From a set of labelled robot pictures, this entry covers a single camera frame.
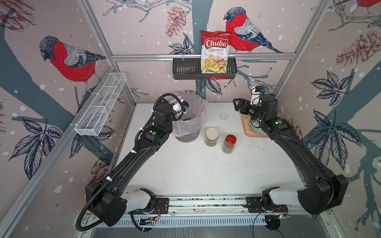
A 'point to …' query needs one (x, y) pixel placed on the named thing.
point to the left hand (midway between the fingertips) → (164, 98)
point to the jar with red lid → (229, 143)
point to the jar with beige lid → (212, 135)
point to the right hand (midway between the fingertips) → (237, 100)
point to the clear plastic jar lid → (223, 116)
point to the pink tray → (248, 130)
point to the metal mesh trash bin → (194, 136)
